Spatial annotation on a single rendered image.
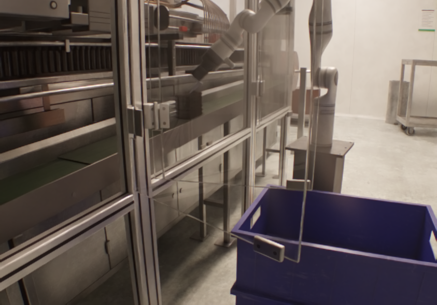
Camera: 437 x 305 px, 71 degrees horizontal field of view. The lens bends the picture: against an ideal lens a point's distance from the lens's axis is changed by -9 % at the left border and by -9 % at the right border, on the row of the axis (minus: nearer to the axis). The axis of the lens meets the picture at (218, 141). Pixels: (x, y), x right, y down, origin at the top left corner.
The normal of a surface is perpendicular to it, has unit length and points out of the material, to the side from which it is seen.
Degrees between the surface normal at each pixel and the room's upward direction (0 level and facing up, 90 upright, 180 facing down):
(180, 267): 0
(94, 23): 90
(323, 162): 90
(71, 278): 90
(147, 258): 90
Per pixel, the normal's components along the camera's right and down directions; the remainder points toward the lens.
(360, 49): -0.42, 0.22
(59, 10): 0.91, 0.11
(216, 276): 0.00, -0.97
